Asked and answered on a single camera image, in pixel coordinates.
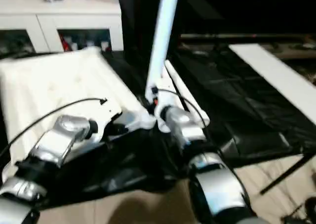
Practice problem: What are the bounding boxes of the white plastic table top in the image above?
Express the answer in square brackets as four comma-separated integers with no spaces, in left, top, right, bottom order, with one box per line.
[0,45,158,182]

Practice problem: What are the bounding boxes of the black case with gold label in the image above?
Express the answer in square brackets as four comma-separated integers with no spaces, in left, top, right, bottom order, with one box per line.
[120,0,185,59]

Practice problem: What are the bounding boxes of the black mat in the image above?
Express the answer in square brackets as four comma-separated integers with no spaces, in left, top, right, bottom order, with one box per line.
[0,42,316,205]

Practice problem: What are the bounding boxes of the red white small bottle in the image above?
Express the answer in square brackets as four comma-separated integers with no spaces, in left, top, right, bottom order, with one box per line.
[61,35,71,51]

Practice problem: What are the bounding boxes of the black long bar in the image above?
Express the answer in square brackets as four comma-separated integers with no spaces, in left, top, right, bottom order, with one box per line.
[180,33,316,41]

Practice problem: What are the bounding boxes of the white cabinet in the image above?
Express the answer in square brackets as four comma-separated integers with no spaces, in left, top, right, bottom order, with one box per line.
[0,0,124,53]

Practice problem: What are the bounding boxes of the white flat sheet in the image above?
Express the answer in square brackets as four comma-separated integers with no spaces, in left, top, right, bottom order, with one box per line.
[228,44,316,126]

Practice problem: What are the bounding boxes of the black stand leg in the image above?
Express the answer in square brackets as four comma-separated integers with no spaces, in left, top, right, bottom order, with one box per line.
[260,152,316,195]

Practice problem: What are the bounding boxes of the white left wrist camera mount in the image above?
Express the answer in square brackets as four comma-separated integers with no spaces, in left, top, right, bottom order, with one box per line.
[91,99,123,145]

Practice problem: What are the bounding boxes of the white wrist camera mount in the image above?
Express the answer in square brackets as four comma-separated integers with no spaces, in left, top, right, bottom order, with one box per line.
[148,80,179,133]
[91,99,123,145]

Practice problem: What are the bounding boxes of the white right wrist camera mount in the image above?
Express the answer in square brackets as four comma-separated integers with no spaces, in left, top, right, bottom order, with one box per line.
[148,80,179,133]

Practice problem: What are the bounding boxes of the thin floor cables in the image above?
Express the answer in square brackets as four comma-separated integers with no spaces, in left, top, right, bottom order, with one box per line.
[283,196,316,224]

